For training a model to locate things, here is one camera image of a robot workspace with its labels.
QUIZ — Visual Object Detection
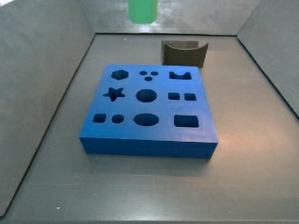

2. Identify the green hexagon peg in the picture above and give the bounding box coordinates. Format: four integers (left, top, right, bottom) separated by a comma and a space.
127, 0, 157, 24

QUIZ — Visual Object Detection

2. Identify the blue shape-sorter block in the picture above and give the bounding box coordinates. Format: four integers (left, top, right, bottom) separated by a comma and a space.
79, 65, 219, 158

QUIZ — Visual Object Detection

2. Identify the dark grey curved block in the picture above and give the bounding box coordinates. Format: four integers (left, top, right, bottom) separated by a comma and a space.
161, 40, 210, 68

